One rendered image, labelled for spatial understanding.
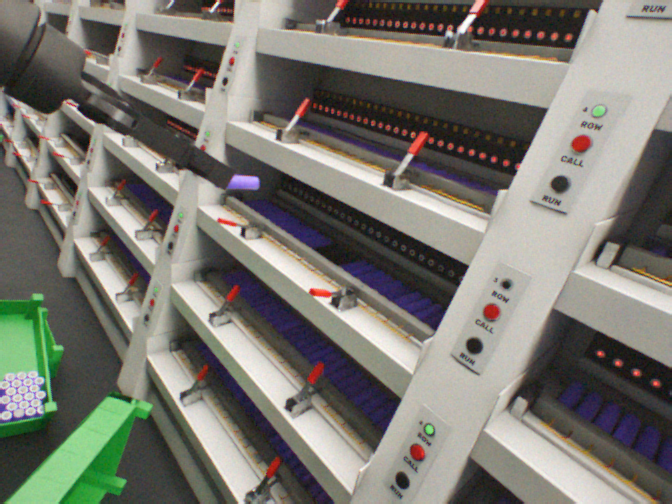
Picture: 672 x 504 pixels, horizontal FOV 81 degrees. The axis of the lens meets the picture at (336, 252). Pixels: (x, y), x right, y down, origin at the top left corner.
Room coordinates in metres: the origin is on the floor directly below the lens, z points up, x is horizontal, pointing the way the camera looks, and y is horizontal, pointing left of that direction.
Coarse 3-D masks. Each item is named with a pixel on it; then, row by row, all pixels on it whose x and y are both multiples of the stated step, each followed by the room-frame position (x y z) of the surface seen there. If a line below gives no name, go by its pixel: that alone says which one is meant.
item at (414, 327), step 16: (224, 208) 0.83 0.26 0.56; (240, 208) 0.82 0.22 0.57; (272, 224) 0.76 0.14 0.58; (288, 240) 0.71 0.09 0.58; (304, 256) 0.68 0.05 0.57; (320, 256) 0.67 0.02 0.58; (336, 272) 0.63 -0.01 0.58; (336, 288) 0.60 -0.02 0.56; (368, 288) 0.60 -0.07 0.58; (368, 304) 0.58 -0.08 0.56; (384, 304) 0.56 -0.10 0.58; (400, 320) 0.54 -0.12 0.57; (416, 320) 0.54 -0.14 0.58; (416, 336) 0.52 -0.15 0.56
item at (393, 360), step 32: (224, 192) 0.88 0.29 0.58; (256, 192) 0.94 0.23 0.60; (256, 256) 0.69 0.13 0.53; (288, 256) 0.70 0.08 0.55; (352, 256) 0.76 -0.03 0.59; (288, 288) 0.62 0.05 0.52; (320, 288) 0.61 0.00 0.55; (448, 288) 0.64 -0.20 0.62; (320, 320) 0.57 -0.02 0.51; (352, 320) 0.54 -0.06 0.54; (352, 352) 0.53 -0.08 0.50; (384, 352) 0.49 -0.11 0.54; (416, 352) 0.50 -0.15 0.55
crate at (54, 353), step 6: (42, 312) 0.94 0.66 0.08; (42, 318) 0.94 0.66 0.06; (48, 330) 0.91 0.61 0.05; (48, 336) 0.90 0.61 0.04; (48, 342) 0.90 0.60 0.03; (54, 342) 0.88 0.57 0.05; (48, 348) 0.89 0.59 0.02; (54, 348) 0.82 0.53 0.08; (60, 348) 0.83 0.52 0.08; (48, 354) 0.88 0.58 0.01; (54, 354) 0.82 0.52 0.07; (60, 354) 0.83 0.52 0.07; (48, 360) 0.81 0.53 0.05; (54, 360) 0.82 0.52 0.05; (60, 360) 0.83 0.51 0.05; (48, 366) 0.82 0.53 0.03; (54, 366) 0.83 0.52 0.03; (54, 372) 0.83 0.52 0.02
